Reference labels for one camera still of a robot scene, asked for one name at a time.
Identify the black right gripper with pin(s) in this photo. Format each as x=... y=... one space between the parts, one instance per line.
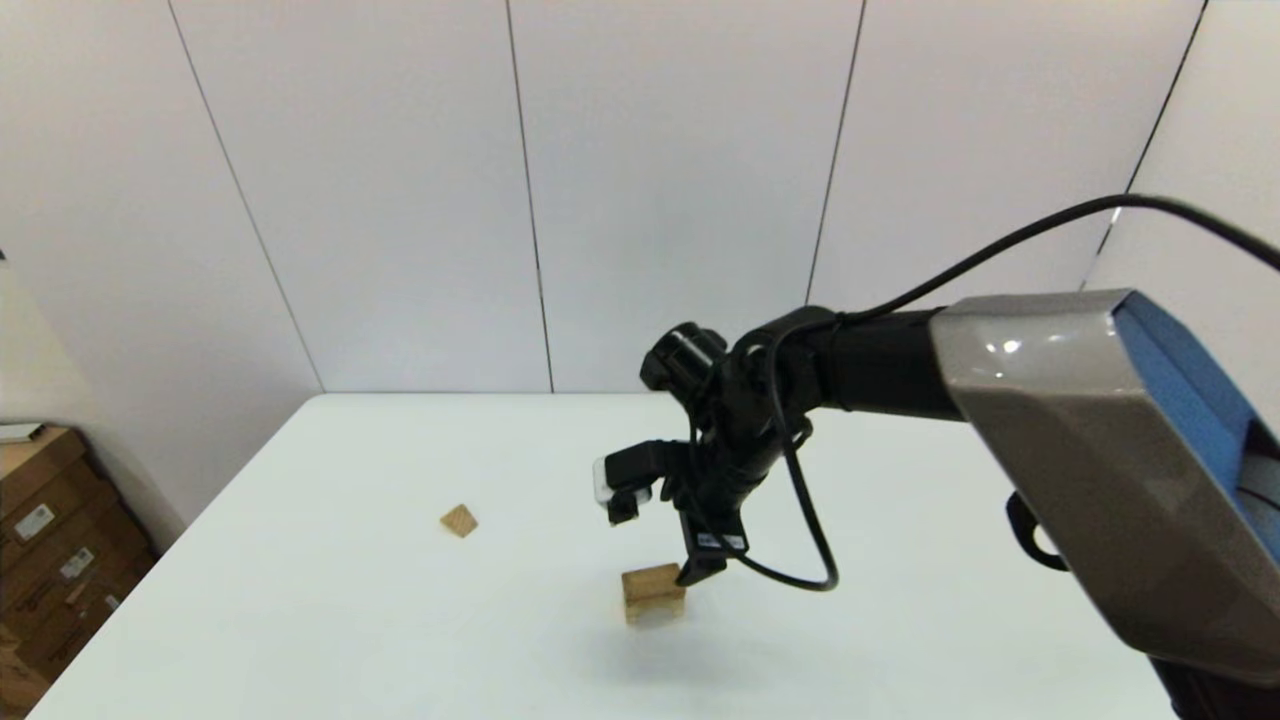
x=715 y=490

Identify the rectangular wooden building block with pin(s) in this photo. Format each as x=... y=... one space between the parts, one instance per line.
x=650 y=580

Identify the arched wooden building block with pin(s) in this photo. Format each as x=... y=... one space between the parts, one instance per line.
x=655 y=610

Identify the triangular wooden building block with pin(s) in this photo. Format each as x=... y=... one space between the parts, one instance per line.
x=459 y=521

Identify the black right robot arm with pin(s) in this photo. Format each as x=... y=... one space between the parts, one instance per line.
x=1050 y=420

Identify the flat white item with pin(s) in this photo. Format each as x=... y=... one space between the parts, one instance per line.
x=20 y=434

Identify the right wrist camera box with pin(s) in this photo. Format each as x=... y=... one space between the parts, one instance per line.
x=605 y=482

